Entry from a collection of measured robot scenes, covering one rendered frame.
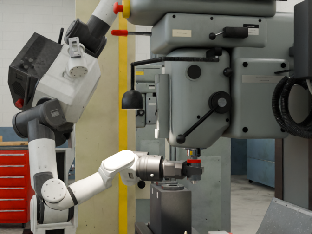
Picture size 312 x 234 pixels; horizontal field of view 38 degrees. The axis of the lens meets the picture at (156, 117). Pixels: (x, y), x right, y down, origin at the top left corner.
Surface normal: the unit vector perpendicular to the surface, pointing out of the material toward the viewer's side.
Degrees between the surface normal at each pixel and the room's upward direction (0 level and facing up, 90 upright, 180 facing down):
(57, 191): 68
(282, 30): 90
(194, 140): 122
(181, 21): 90
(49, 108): 72
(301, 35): 90
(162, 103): 90
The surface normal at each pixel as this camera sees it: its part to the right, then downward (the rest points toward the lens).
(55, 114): 0.88, -0.30
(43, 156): 0.12, -0.38
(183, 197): 0.20, 0.00
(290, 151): -0.98, 0.00
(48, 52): 0.31, -0.52
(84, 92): 0.86, -0.07
